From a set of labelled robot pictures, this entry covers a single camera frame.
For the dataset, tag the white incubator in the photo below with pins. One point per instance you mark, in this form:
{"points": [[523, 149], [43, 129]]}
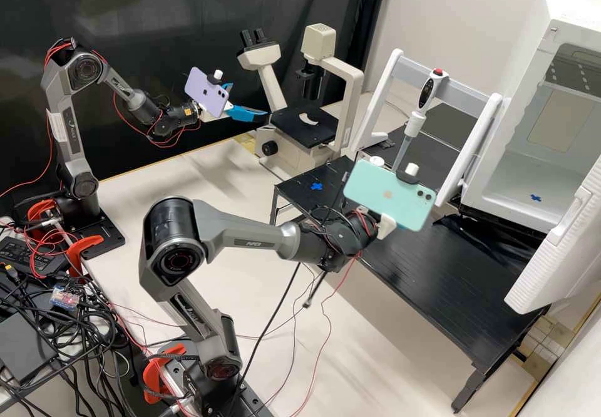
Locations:
{"points": [[521, 60]]}

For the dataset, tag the wrist camera phone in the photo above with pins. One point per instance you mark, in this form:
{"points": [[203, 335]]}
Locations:
{"points": [[389, 196], [204, 88]]}

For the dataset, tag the white pipette stand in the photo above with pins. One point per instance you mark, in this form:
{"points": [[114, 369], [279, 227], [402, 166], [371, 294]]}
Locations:
{"points": [[462, 89]]}

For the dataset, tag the small circuit board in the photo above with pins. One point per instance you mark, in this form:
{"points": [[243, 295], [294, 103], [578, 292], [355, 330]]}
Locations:
{"points": [[65, 296]]}

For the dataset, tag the black power supply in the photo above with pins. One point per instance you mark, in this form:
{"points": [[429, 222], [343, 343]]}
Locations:
{"points": [[33, 257]]}

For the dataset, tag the incubator door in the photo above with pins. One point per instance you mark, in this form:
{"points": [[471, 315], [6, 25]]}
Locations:
{"points": [[554, 257]]}

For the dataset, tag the cream microscope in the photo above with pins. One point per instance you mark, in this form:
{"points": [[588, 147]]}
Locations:
{"points": [[281, 149]]}

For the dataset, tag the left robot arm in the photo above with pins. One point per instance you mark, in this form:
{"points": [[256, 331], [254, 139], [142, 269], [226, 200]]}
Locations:
{"points": [[61, 107]]}

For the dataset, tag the left wrist camera phone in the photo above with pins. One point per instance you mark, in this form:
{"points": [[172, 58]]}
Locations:
{"points": [[204, 88]]}

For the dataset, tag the pipette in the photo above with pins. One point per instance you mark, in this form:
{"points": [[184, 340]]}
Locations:
{"points": [[427, 90]]}

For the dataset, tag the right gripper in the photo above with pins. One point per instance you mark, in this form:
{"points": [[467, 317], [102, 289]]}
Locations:
{"points": [[389, 227]]}

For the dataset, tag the orange clamp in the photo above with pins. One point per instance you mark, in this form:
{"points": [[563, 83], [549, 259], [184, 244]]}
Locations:
{"points": [[155, 374], [87, 243], [40, 210]]}

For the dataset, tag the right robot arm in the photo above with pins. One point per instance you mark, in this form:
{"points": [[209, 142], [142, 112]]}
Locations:
{"points": [[235, 236]]}

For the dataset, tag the white-capped bottle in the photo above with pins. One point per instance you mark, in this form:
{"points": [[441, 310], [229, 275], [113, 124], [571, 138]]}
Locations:
{"points": [[376, 160]]}

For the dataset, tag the right wrist camera phone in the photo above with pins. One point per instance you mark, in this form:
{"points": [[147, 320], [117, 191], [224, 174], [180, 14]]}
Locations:
{"points": [[389, 196]]}

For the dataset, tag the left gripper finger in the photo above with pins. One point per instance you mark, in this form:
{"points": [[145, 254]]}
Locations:
{"points": [[228, 85], [244, 113]]}

